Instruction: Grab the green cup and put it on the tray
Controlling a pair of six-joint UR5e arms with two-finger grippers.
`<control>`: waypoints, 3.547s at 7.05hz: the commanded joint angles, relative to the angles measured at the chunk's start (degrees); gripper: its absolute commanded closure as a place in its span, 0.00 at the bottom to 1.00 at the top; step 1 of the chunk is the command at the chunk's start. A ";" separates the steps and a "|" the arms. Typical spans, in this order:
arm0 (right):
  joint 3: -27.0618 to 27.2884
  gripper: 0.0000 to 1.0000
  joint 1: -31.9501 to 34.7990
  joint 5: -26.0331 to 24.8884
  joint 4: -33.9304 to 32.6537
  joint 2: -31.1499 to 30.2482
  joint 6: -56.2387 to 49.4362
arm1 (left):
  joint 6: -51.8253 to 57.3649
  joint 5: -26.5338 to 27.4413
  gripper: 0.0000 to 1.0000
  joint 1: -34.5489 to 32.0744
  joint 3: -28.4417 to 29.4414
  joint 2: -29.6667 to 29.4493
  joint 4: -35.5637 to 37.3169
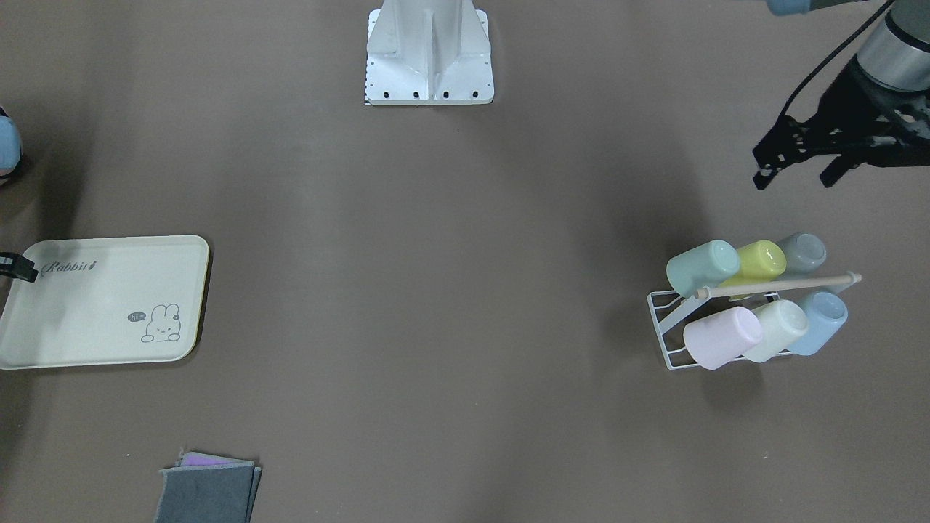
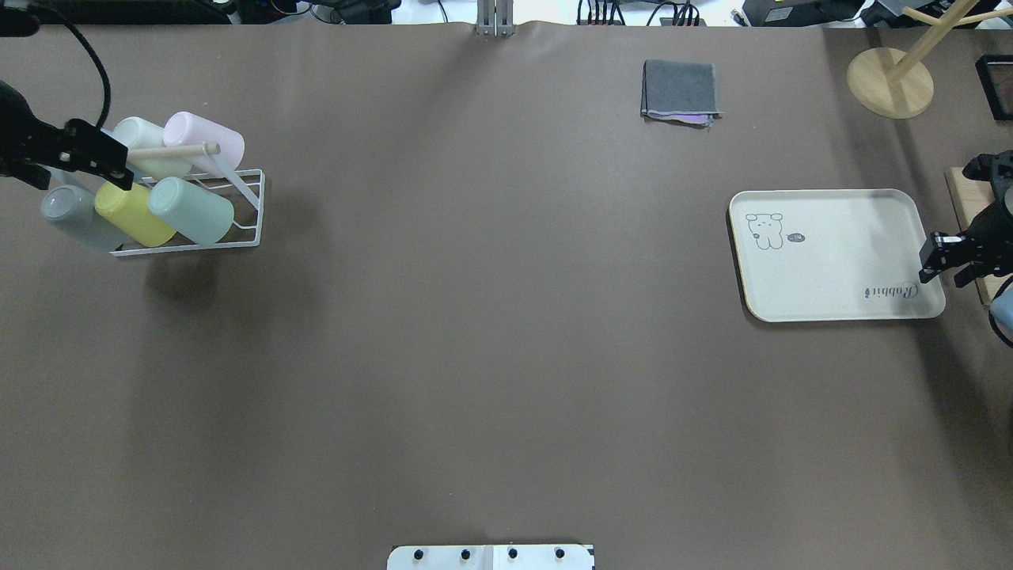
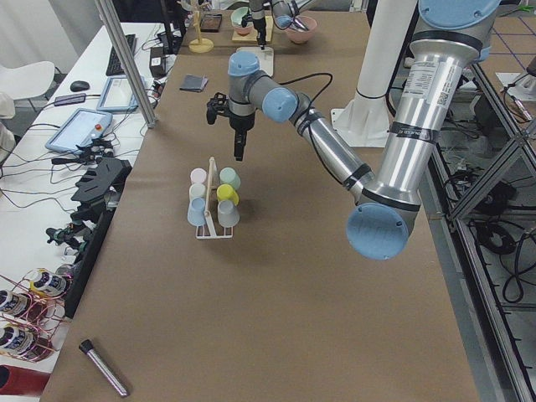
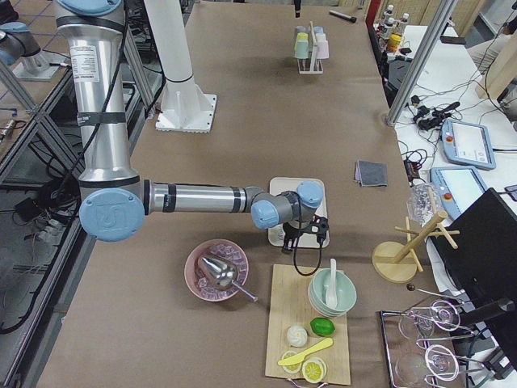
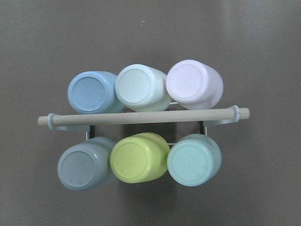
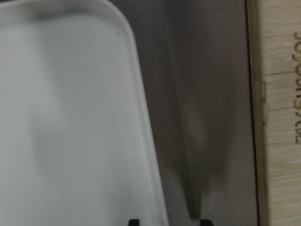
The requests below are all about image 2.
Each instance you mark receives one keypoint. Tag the mint green cup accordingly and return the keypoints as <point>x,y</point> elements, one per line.
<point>200,215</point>

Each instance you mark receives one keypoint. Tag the grey folded cloth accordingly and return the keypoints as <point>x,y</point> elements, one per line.
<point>679,87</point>

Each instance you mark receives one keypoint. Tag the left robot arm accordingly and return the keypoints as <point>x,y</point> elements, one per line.
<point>30,147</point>

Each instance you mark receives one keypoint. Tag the grey cup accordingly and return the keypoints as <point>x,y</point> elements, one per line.
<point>70,209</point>

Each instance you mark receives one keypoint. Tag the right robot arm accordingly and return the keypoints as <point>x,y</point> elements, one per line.
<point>984,181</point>

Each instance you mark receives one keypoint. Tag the wooden mug tree stand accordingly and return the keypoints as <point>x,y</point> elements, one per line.
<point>895,83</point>

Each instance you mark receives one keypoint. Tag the white wire cup rack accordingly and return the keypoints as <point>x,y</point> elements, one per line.
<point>244,188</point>

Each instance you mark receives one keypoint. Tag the cream white cup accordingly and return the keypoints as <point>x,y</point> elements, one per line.
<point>137,133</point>

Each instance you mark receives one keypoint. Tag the wooden rack handle rod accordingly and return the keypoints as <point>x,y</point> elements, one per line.
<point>183,151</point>

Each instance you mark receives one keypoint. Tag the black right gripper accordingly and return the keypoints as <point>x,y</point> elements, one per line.
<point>992,229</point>

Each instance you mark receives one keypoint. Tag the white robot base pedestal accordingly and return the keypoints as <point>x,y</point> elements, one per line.
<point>553,555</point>

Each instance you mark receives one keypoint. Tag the pink folded cloth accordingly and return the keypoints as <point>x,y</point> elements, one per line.
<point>683,119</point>

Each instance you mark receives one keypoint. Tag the pink cup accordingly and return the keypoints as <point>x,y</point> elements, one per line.
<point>188,129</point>

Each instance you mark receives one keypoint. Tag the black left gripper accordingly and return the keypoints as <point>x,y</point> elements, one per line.
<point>30,143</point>

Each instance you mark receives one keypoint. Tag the cream rabbit tray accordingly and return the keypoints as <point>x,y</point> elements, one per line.
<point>832,255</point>

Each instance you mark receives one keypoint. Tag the yellow cup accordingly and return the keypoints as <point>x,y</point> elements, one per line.
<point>129,211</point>

